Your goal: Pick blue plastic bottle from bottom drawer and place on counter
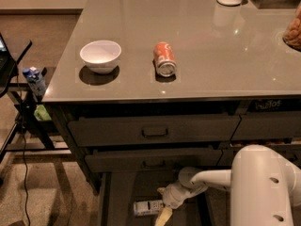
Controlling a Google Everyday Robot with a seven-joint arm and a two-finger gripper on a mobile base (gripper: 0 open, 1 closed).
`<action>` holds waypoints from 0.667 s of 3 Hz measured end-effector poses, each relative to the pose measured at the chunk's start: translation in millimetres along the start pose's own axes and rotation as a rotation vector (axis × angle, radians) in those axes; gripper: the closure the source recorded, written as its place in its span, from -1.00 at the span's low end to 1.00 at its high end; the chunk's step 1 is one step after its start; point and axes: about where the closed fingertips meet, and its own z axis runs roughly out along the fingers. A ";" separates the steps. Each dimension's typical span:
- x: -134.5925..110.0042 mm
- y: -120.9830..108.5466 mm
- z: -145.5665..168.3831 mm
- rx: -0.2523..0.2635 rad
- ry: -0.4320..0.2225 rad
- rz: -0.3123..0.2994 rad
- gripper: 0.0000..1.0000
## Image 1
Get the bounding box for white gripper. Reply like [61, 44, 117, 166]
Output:
[154, 181, 208, 226]

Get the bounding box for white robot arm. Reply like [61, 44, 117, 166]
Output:
[155, 144, 301, 226]

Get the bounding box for middle left drawer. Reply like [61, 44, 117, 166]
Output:
[85, 148, 221, 172]

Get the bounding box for top left drawer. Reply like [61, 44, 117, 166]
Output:
[68, 114, 240, 147]

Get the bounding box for top right drawer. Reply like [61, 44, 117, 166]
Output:
[231, 111, 301, 140]

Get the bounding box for middle right drawer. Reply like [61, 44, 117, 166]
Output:
[216, 144, 301, 167]

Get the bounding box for blue bottle on side stand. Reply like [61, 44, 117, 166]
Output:
[23, 67, 46, 97]

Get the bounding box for orange soda can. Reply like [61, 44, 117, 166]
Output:
[153, 42, 177, 77]

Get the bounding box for black side table stand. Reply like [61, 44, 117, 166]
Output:
[0, 38, 68, 159]

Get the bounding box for green packet on stand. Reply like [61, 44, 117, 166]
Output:
[34, 105, 51, 121]

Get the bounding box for white ceramic bowl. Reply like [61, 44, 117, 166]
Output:
[80, 40, 122, 74]

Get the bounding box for jar of nuts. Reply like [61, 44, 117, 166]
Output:
[283, 2, 301, 51]

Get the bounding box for black cable on floor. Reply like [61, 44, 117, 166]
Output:
[14, 66, 32, 226]

